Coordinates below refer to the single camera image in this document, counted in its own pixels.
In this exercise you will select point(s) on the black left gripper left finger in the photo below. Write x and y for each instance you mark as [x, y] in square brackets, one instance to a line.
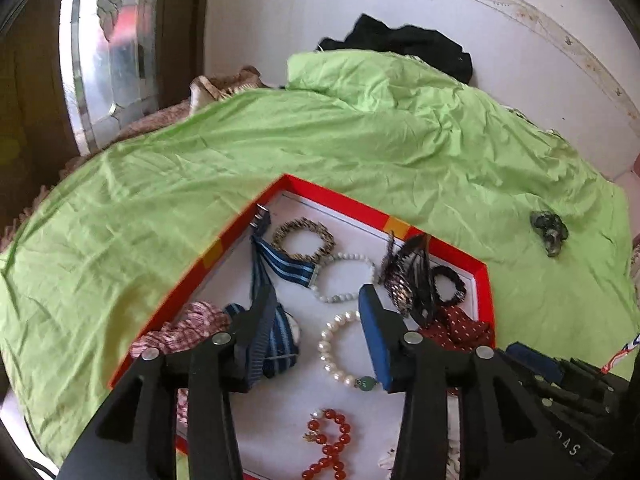
[251, 330]

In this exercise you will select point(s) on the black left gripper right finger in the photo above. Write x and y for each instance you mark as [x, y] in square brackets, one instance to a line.
[383, 330]

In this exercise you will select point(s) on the black beaded hair clip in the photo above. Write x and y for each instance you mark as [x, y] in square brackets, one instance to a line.
[406, 275]

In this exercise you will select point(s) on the pearl bracelet green bead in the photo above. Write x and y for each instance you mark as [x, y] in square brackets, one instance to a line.
[339, 351]

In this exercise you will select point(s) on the pink plaid scrunchie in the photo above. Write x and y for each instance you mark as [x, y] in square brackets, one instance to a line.
[199, 321]

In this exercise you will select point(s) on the red white dotted scrunchie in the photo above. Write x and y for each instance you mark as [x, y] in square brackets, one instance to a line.
[452, 329]

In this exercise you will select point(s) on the black scrunchie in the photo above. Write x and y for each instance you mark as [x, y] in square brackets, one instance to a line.
[448, 288]

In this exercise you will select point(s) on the leopard print scrunchie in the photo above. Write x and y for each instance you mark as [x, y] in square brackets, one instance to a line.
[303, 239]

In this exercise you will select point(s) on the white patterned scrunchie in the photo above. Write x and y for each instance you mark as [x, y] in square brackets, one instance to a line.
[452, 444]

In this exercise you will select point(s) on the red white cardboard tray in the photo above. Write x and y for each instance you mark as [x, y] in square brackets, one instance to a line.
[271, 420]

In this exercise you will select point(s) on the green bed sheet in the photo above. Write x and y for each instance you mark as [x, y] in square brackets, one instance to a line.
[107, 245]

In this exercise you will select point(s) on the dark grey scrunchie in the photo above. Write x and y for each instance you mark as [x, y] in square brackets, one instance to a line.
[551, 229]

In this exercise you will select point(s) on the brown knitted blanket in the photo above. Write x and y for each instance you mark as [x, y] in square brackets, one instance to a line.
[204, 90]

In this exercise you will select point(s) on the black cloth on bed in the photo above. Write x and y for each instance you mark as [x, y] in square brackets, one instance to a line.
[431, 46]

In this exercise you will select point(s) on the stained glass window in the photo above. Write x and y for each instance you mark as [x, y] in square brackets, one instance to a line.
[108, 68]

